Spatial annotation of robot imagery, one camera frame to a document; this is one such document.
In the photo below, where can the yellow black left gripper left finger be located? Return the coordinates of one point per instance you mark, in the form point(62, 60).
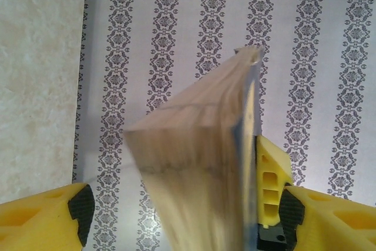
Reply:
point(38, 221)

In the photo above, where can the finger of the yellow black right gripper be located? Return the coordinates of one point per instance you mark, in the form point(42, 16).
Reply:
point(271, 163)

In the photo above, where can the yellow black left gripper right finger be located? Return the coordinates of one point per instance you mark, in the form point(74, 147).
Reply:
point(332, 221)

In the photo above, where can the grey notebook blue edges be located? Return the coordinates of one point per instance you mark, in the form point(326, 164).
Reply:
point(199, 160)

